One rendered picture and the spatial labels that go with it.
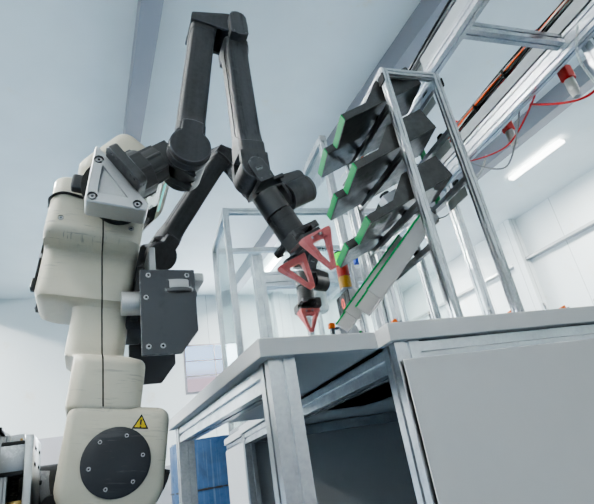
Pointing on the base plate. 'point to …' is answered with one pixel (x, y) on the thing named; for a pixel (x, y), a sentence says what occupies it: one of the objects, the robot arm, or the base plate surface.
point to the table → (304, 359)
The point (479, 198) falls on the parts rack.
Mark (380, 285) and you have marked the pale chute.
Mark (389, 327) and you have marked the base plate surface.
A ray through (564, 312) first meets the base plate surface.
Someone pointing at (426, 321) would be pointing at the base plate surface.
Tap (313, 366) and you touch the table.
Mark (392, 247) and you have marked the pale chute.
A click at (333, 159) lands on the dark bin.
